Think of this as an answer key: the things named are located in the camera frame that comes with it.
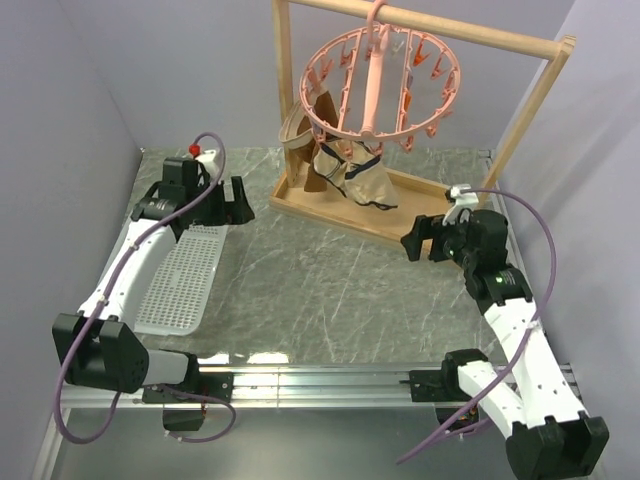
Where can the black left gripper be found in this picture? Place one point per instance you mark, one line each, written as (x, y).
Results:
(233, 212)

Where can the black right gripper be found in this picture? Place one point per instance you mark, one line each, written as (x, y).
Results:
(429, 227)

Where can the beige underwear navy trim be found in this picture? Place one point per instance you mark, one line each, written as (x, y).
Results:
(357, 173)

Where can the pink round clip hanger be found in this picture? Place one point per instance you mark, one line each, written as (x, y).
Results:
(371, 43)

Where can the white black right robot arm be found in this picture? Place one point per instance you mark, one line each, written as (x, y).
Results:
(547, 430)

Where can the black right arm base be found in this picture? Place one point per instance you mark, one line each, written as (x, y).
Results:
(429, 386)

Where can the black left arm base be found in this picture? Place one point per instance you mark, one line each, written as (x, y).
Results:
(217, 385)

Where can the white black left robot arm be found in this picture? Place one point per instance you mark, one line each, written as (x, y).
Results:
(97, 346)

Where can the wooden hanger rack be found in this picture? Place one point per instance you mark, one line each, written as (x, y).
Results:
(417, 195)

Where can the brown underwear on hanger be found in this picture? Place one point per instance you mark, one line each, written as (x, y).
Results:
(296, 136)

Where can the white plastic basket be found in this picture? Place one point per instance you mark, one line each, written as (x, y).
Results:
(176, 299)

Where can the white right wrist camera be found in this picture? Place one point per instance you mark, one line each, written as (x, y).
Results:
(463, 202)

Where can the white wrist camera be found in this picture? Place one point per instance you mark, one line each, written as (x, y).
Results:
(213, 160)
(463, 202)

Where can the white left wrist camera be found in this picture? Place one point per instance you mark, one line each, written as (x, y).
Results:
(213, 160)

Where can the aluminium mounting rail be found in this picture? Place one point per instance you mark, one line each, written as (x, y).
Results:
(286, 386)

